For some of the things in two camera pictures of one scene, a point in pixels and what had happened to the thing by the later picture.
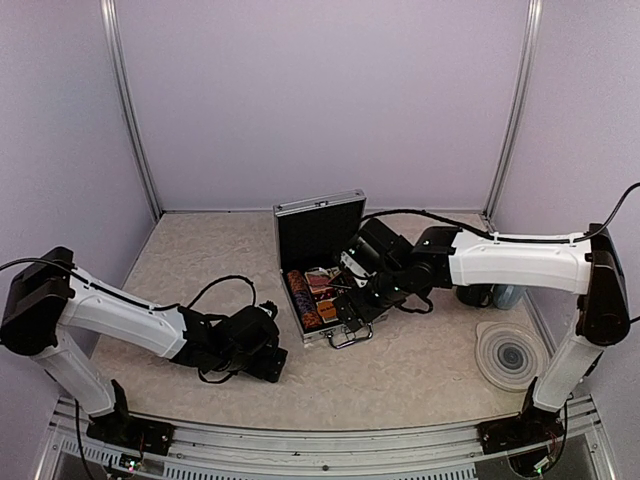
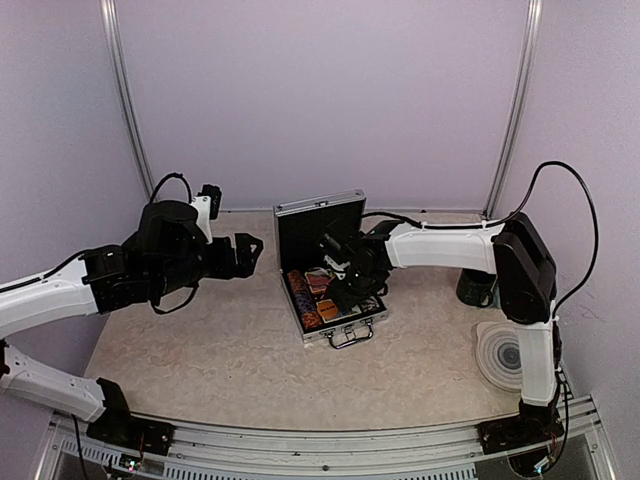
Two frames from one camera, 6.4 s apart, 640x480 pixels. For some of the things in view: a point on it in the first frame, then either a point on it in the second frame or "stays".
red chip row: [296, 280] stays
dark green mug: [478, 295] stays
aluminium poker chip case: [310, 235] stays
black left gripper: [261, 368] to [244, 265]
